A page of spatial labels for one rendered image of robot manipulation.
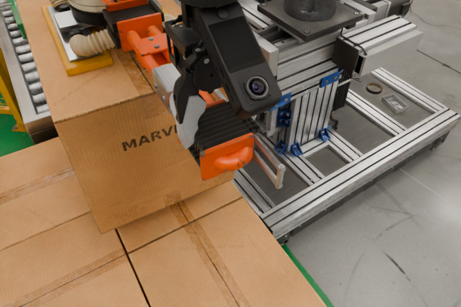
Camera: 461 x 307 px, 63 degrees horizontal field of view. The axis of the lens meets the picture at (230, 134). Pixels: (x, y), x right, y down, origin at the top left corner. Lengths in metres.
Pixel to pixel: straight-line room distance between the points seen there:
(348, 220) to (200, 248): 0.96
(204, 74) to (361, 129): 1.70
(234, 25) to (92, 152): 0.54
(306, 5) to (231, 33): 0.76
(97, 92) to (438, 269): 1.59
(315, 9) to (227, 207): 0.65
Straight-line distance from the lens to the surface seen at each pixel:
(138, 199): 1.02
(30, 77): 1.95
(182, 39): 0.43
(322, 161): 1.85
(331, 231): 1.88
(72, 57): 0.91
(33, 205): 1.39
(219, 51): 0.37
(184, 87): 0.42
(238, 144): 0.47
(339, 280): 1.77
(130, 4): 0.80
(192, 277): 1.12
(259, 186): 1.71
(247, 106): 0.35
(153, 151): 0.91
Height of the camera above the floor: 1.56
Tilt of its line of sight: 44 degrees down
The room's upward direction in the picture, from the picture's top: straight up
